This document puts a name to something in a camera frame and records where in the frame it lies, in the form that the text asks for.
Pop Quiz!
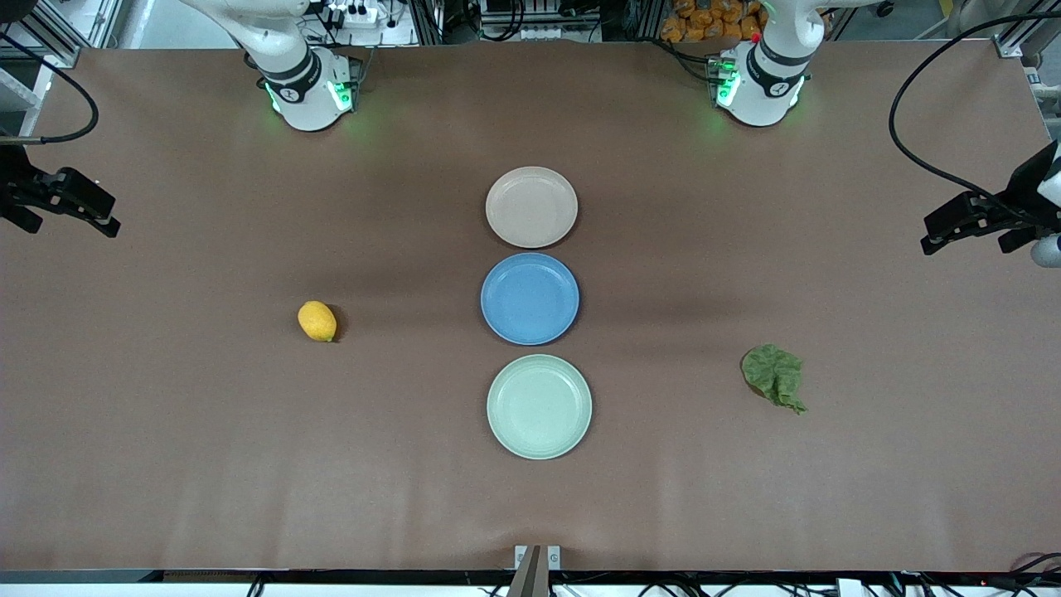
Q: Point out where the aluminium frame profile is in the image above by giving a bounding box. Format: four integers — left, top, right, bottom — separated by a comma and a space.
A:
0, 0, 84, 69
991, 0, 1061, 59

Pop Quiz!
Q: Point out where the pale green plate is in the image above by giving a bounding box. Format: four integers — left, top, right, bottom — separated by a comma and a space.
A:
486, 354, 593, 461

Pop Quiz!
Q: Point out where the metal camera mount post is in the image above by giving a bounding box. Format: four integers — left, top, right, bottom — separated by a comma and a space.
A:
507, 545, 562, 597

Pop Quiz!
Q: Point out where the black base cable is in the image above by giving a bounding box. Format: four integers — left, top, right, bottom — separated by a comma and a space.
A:
640, 36, 720, 84

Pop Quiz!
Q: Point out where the yellow lemon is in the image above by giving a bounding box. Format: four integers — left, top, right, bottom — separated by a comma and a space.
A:
298, 300, 338, 343

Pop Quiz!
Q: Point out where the bag of orange items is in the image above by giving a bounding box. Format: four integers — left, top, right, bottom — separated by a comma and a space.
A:
661, 0, 768, 44

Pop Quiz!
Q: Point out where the white power strip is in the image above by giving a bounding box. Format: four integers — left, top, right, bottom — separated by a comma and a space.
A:
319, 2, 384, 31

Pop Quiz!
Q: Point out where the blue plate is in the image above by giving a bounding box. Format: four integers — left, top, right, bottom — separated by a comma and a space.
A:
480, 252, 581, 347

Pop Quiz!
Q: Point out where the green lettuce leaf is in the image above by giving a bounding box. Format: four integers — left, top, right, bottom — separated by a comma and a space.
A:
741, 344, 808, 415

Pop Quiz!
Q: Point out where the beige plate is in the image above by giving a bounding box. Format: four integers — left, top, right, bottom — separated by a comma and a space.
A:
485, 166, 579, 250

